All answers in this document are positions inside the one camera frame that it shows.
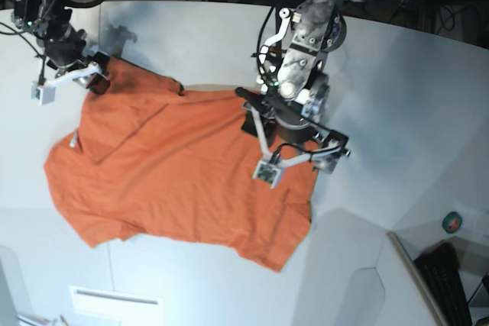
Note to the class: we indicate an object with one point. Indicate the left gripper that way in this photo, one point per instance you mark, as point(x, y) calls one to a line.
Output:
point(292, 127)

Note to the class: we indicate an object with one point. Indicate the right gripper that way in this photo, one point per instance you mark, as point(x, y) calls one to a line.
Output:
point(65, 53)

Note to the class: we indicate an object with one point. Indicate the orange t-shirt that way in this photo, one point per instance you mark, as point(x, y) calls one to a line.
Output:
point(150, 157)

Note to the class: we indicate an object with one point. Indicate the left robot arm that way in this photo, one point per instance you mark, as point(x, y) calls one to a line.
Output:
point(291, 62)

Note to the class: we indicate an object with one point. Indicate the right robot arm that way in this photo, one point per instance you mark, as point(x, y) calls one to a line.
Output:
point(47, 19)

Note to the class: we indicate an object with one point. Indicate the green tape roll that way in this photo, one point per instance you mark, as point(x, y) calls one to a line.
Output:
point(452, 222)

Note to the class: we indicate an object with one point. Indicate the black keyboard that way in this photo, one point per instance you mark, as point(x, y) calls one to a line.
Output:
point(439, 269)

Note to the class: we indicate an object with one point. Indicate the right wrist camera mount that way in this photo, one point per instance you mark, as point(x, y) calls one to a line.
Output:
point(44, 90)

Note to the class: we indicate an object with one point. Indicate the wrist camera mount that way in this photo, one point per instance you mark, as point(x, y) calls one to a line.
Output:
point(44, 90)
point(272, 165)

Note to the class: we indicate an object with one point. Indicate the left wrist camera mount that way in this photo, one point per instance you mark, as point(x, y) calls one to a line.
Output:
point(272, 165)

